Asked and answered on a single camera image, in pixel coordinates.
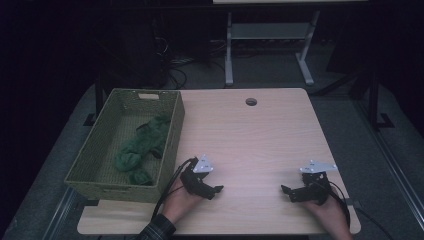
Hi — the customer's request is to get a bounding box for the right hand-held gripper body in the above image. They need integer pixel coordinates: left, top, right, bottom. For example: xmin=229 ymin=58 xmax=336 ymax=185
xmin=299 ymin=159 xmax=338 ymax=206

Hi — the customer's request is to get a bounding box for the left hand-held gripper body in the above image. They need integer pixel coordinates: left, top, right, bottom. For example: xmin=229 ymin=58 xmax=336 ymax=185
xmin=179 ymin=153 xmax=215 ymax=195

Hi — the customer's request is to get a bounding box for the green plush garment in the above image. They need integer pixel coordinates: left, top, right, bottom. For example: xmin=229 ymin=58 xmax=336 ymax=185
xmin=113 ymin=114 xmax=173 ymax=187

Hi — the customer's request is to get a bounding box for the green woven basket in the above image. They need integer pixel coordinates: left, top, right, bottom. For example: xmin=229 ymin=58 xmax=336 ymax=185
xmin=64 ymin=88 xmax=186 ymax=204

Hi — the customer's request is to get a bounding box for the person's left hand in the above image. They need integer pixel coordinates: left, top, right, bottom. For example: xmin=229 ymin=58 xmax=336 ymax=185
xmin=161 ymin=179 xmax=204 ymax=225

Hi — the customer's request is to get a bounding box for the person's right hand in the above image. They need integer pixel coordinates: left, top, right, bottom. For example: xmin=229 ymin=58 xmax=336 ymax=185
xmin=301 ymin=186 xmax=354 ymax=235

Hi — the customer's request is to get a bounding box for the black stand leg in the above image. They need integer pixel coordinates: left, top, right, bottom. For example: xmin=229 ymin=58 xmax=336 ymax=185
xmin=83 ymin=74 xmax=105 ymax=127
xmin=366 ymin=68 xmax=396 ymax=131

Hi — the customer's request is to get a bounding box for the grey metal stand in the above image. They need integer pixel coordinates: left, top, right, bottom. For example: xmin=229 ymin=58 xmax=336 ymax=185
xmin=224 ymin=9 xmax=321 ymax=87

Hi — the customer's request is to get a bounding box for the left hand-held gripper black cable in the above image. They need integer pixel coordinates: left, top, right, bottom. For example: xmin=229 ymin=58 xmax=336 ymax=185
xmin=151 ymin=157 xmax=198 ymax=221

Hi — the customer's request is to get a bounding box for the hand-held gripper black cable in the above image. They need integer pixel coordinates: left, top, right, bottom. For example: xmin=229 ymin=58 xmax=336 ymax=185
xmin=319 ymin=179 xmax=396 ymax=240
xmin=151 ymin=157 xmax=198 ymax=221

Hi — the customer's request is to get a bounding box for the right hand-held gripper black cable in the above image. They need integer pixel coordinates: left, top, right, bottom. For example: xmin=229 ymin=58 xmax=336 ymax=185
xmin=319 ymin=179 xmax=396 ymax=240

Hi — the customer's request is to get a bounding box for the metal floor rail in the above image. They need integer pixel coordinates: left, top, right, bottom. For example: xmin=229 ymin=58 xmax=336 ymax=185
xmin=353 ymin=99 xmax=424 ymax=231
xmin=43 ymin=186 xmax=79 ymax=240

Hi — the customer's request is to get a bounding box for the tangle of black floor cables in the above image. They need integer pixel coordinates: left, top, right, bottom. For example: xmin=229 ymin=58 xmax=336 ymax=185
xmin=154 ymin=36 xmax=228 ymax=89

